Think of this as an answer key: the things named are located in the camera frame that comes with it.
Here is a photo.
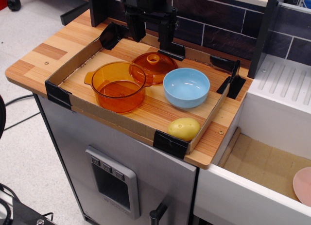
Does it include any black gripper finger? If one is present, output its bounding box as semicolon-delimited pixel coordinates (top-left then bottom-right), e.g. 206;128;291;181
125;13;146;42
158;18;175;50

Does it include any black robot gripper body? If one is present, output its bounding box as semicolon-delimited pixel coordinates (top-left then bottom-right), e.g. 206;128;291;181
121;0;178;27

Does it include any orange transparent pot lid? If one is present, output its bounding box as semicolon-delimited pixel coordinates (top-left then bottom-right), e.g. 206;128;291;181
132;52;178;85

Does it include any orange transparent plastic pot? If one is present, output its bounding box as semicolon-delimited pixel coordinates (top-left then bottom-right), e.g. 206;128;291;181
84;61;154;114

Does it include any light blue bowl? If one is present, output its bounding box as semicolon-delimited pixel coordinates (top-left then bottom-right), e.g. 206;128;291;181
163;68;210;108

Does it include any black metal stand base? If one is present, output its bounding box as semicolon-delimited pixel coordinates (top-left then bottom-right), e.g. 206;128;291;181
60;2;89;26

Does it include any cardboard fence with black tape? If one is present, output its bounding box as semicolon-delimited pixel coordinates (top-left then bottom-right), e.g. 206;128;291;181
45;35;252;167

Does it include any yellow toy potato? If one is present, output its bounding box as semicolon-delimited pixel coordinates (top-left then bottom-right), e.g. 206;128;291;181
167;118;201;141

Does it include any black caster wheel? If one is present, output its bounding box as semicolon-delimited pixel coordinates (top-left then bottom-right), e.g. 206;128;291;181
7;0;21;12

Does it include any grey toy kitchen cabinet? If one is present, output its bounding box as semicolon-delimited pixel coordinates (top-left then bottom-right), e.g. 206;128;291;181
35;96;197;225

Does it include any grey dispenser panel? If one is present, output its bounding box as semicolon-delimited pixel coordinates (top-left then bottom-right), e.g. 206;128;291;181
86;146;140;220

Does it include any white toy sink unit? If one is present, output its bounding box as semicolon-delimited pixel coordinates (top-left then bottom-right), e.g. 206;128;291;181
193;55;311;225

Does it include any pink plate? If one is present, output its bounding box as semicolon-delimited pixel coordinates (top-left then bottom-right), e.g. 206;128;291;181
293;167;311;207

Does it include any black vertical post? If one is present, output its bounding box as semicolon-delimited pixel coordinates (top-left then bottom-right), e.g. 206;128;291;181
247;0;278;79

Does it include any black floor cable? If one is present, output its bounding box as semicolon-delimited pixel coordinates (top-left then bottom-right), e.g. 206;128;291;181
3;94;41;131

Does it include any black cabinet door handle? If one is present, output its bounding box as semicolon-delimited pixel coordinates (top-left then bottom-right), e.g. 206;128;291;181
149;203;168;225

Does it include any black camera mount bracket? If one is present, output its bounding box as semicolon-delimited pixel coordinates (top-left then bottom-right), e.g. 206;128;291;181
0;184;55;225

